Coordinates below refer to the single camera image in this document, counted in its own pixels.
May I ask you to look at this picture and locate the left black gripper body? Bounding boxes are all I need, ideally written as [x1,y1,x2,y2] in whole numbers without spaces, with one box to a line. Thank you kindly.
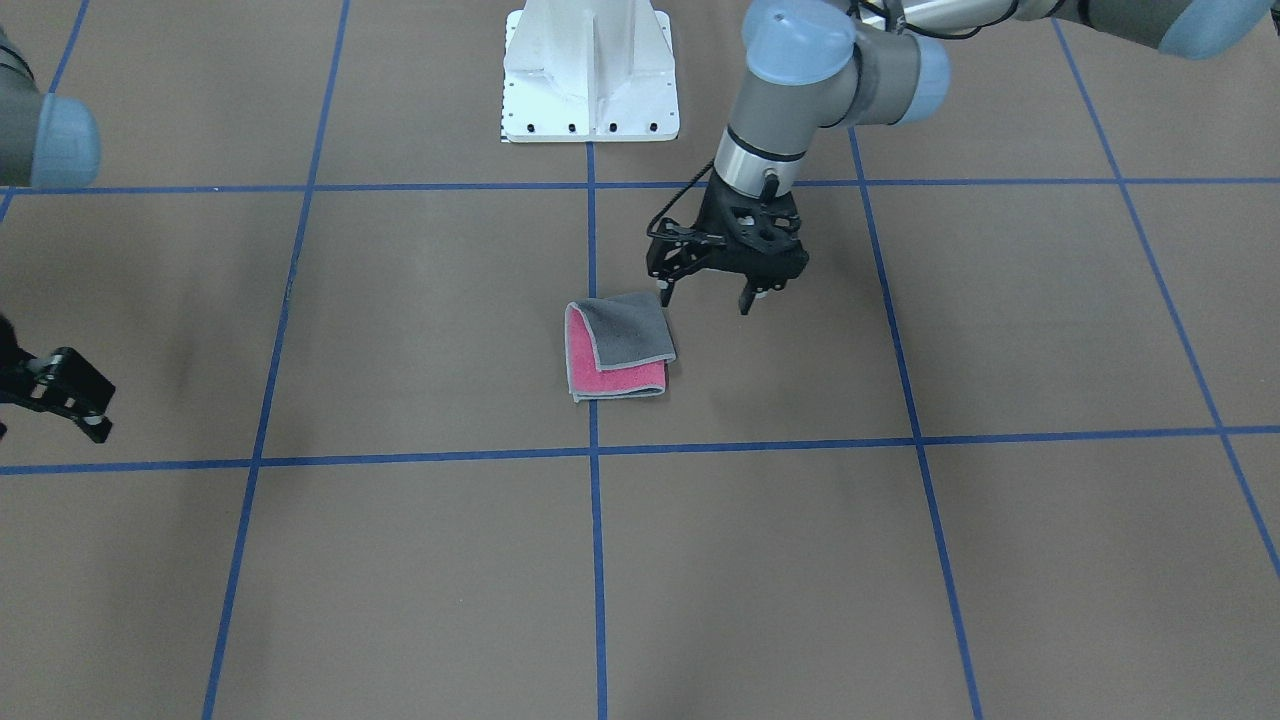
[646,176,809,291]

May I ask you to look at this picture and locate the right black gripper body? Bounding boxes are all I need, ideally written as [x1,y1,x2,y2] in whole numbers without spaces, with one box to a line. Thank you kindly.
[1,316,51,411]

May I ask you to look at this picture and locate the pink towel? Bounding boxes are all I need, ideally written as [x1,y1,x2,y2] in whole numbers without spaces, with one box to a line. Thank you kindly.
[564,292,676,404]

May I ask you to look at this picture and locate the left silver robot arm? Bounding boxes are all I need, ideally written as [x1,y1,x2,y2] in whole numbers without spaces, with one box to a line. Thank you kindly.
[645,1,1277,314]

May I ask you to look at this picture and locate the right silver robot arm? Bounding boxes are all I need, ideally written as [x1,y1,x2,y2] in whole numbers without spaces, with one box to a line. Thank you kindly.
[1,33,116,445]

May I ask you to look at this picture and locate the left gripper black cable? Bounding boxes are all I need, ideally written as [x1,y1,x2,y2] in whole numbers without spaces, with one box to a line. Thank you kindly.
[646,167,717,241]

